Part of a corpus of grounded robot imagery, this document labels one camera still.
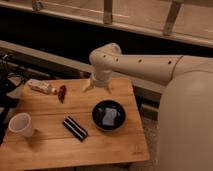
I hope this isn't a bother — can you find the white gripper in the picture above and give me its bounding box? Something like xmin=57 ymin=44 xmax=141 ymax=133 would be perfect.
xmin=82 ymin=72 xmax=112 ymax=93

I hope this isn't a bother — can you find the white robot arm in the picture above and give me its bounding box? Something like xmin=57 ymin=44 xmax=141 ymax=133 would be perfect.
xmin=88 ymin=43 xmax=213 ymax=171

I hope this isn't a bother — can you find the black bowl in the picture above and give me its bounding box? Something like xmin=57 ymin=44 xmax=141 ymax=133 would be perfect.
xmin=92 ymin=100 xmax=126 ymax=131

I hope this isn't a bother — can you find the grey folded cloth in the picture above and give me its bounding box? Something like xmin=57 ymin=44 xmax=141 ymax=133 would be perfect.
xmin=102 ymin=108 xmax=117 ymax=126

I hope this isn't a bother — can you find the dark red chili pepper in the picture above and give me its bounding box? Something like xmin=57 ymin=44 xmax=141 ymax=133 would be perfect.
xmin=58 ymin=85 xmax=66 ymax=103

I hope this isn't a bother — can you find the black equipment with cables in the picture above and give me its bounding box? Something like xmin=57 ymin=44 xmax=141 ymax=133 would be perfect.
xmin=0 ymin=53 xmax=25 ymax=145

